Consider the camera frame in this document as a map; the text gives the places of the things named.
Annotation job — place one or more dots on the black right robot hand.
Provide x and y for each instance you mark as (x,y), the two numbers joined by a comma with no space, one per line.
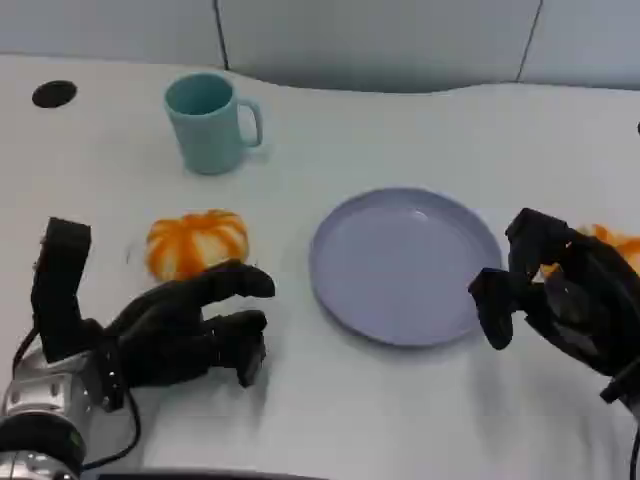
(585,300)

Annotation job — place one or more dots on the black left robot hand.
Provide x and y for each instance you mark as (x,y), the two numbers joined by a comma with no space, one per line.
(165,325)

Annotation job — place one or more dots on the black robot torso edge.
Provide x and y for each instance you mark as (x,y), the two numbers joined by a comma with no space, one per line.
(190,475)

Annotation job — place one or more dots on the lilac plate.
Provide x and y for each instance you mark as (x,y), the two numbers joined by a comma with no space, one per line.
(402,265)

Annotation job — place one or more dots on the pale green mug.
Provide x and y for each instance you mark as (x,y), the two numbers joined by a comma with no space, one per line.
(206,122)

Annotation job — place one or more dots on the grey partition panel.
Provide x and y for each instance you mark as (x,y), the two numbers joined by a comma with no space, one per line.
(107,25)
(375,40)
(585,40)

